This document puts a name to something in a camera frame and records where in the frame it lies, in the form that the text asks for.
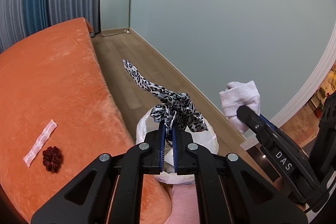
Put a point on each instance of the white door frame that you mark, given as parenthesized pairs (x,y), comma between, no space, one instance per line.
(301,68)

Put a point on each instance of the orange velvet bed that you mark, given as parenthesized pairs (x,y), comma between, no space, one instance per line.
(54,75)

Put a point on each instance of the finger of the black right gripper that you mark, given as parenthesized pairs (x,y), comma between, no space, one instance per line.
(252,118)

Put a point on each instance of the white lined trash bin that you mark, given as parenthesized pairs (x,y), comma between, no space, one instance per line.
(206,138)

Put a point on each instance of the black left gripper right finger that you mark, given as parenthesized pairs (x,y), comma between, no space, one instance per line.
(228,189)

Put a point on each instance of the dark red velvet scrunchie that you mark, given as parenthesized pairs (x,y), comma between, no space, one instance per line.
(52,159)

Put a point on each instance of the white sock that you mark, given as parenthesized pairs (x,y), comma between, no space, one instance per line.
(239,94)

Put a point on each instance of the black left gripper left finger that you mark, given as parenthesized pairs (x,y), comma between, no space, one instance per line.
(109,189)

